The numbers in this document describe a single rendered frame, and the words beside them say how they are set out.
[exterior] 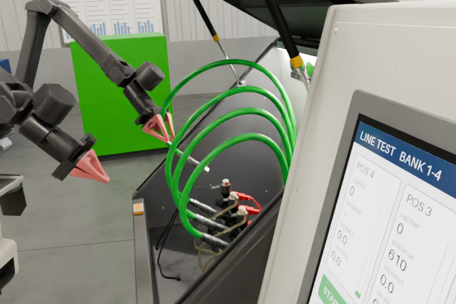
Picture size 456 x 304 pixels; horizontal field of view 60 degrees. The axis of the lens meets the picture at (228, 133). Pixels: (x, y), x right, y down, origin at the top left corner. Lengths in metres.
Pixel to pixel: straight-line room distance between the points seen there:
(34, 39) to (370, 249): 1.27
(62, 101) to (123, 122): 3.56
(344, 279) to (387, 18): 0.33
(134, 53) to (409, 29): 3.88
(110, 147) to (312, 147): 3.93
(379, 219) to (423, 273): 0.08
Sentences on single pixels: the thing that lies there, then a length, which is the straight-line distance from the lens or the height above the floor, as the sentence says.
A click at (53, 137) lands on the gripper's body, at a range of 0.88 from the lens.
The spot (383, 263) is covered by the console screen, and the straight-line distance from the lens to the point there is 0.48.
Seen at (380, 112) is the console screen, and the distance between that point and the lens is 0.49.
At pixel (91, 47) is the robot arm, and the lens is 1.30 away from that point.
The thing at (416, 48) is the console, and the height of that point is 1.50.
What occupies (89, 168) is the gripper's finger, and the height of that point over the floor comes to 1.25.
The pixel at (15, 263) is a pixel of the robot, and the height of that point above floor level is 0.71.
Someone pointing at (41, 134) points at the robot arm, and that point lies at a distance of 0.88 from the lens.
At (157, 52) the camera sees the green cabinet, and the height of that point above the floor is 1.13.
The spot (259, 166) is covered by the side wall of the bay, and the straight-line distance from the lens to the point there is 1.43.
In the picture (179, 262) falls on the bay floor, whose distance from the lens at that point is 1.25.
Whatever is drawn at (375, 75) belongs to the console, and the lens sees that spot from 0.52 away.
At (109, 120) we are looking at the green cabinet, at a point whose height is 0.46.
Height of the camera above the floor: 1.55
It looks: 18 degrees down
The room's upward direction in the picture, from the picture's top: 3 degrees counter-clockwise
